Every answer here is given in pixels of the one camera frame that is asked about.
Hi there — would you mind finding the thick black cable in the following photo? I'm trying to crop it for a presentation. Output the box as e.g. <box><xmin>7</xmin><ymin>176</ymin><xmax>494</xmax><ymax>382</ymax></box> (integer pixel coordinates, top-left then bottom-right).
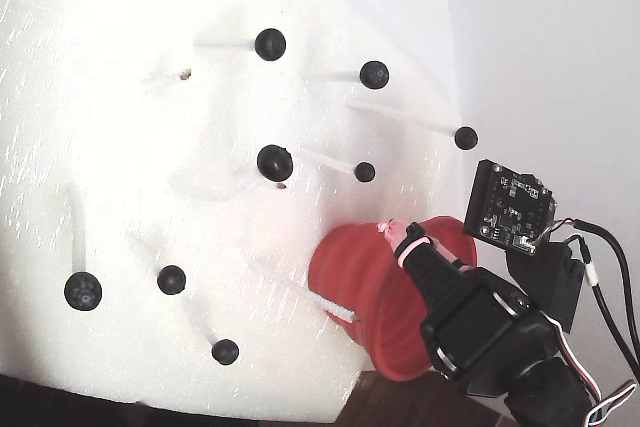
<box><xmin>559</xmin><ymin>218</ymin><xmax>640</xmax><ymax>373</ymax></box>

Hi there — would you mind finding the red collapsible cup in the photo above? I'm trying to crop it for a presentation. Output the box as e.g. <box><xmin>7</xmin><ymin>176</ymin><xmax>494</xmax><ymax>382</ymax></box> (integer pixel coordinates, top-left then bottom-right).
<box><xmin>307</xmin><ymin>215</ymin><xmax>478</xmax><ymax>382</ymax></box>

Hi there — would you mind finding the white red black servo wire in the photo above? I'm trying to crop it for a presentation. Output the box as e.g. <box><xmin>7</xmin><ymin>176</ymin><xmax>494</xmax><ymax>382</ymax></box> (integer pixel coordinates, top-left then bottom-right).
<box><xmin>542</xmin><ymin>316</ymin><xmax>640</xmax><ymax>426</ymax></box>

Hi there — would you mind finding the black camera circuit board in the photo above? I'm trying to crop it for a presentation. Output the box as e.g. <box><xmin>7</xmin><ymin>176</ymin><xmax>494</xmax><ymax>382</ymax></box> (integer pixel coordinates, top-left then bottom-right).
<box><xmin>462</xmin><ymin>159</ymin><xmax>557</xmax><ymax>254</ymax></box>

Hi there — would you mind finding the white foam board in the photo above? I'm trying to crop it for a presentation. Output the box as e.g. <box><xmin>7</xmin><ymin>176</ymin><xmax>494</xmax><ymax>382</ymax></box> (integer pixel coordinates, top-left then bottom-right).
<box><xmin>0</xmin><ymin>0</ymin><xmax>469</xmax><ymax>423</ymax></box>

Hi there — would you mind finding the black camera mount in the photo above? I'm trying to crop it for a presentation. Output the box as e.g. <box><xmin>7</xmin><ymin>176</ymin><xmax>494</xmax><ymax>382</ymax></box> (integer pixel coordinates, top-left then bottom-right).
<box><xmin>504</xmin><ymin>239</ymin><xmax>586</xmax><ymax>336</ymax></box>

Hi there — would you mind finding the dark blueberry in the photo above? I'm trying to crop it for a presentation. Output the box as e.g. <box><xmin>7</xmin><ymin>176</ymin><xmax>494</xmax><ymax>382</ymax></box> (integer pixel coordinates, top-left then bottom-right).
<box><xmin>63</xmin><ymin>271</ymin><xmax>104</xmax><ymax>312</ymax></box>
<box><xmin>353</xmin><ymin>161</ymin><xmax>377</xmax><ymax>184</ymax></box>
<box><xmin>453</xmin><ymin>126</ymin><xmax>479</xmax><ymax>152</ymax></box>
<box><xmin>210</xmin><ymin>338</ymin><xmax>240</xmax><ymax>365</ymax></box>
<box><xmin>358</xmin><ymin>60</ymin><xmax>391</xmax><ymax>91</ymax></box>
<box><xmin>256</xmin><ymin>143</ymin><xmax>295</xmax><ymax>182</ymax></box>
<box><xmin>253</xmin><ymin>27</ymin><xmax>288</xmax><ymax>63</ymax></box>
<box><xmin>156</xmin><ymin>264</ymin><xmax>188</xmax><ymax>296</ymax></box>

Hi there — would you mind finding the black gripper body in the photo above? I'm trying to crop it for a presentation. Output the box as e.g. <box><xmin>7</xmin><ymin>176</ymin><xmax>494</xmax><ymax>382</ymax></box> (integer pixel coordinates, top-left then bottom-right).
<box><xmin>418</xmin><ymin>269</ymin><xmax>560</xmax><ymax>398</ymax></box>

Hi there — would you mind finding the thin black cable white sleeve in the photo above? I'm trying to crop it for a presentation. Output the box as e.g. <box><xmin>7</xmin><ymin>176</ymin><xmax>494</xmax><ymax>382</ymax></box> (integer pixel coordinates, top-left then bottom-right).
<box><xmin>574</xmin><ymin>236</ymin><xmax>640</xmax><ymax>383</ymax></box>

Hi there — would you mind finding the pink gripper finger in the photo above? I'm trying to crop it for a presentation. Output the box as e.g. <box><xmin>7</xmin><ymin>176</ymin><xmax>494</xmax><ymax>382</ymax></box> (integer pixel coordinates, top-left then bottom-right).
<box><xmin>378</xmin><ymin>218</ymin><xmax>474</xmax><ymax>303</ymax></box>
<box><xmin>433</xmin><ymin>241</ymin><xmax>470</xmax><ymax>271</ymax></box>

